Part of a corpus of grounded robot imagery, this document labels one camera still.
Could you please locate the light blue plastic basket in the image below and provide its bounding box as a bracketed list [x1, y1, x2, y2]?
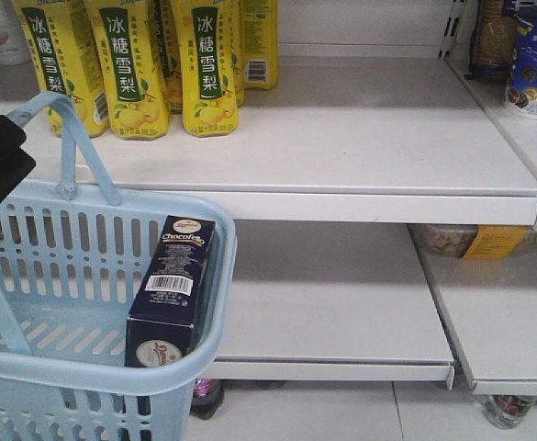
[0, 92, 237, 440]

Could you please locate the dark blue cookie box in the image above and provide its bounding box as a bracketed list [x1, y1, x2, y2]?
[125, 215, 216, 368]

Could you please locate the yellow pear drink bottle left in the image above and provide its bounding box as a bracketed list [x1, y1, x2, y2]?
[12, 1, 109, 137]

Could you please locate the yellow pear drink bottle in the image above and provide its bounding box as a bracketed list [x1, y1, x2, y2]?
[84, 1, 171, 141]
[171, 1, 239, 138]
[12, 1, 109, 137]

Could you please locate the yellow pear drink bottle middle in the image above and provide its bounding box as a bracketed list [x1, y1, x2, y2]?
[84, 1, 171, 141]

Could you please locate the yellow pear drink bottle right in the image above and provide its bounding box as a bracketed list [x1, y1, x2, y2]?
[171, 1, 239, 138]

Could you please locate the white lower store shelf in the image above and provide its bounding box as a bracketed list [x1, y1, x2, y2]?
[208, 220, 454, 385]

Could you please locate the white store shelf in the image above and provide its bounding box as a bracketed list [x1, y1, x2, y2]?
[0, 43, 537, 231]
[208, 220, 454, 385]

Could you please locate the white upper store shelf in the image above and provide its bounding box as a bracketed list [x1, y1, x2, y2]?
[0, 43, 537, 231]

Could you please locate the yellow labelled snack jar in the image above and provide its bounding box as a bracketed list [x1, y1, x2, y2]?
[408, 223, 536, 260]

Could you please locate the brown cookie package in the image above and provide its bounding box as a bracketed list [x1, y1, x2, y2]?
[468, 0, 518, 82]

